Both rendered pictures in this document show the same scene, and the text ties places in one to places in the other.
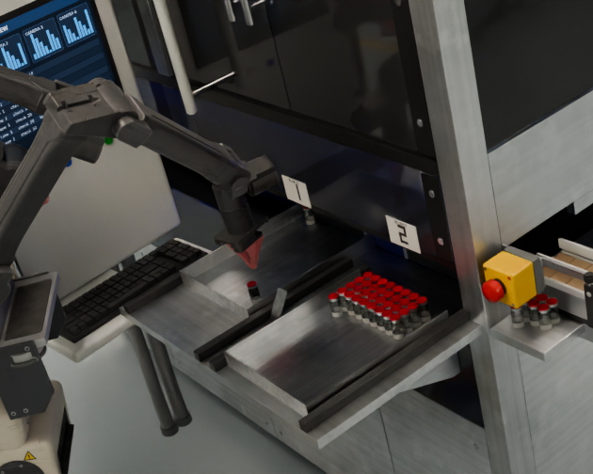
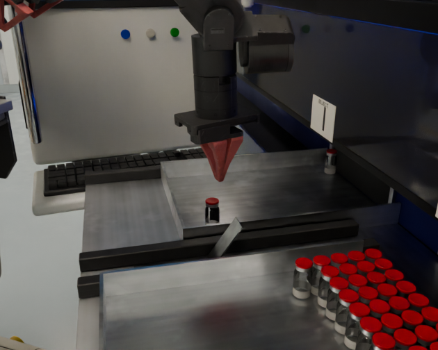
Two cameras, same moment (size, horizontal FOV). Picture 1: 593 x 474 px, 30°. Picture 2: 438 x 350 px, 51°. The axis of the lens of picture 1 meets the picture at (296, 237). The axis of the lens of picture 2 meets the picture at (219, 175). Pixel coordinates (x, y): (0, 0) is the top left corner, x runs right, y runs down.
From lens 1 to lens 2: 160 cm
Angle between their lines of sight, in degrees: 17
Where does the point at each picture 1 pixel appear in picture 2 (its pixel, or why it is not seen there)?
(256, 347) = (158, 287)
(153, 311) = (108, 192)
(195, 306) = (149, 203)
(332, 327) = (281, 312)
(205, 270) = (192, 174)
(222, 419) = not seen: hidden behind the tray
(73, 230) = (113, 103)
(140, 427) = not seen: hidden behind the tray
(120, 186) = (173, 82)
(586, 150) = not seen: outside the picture
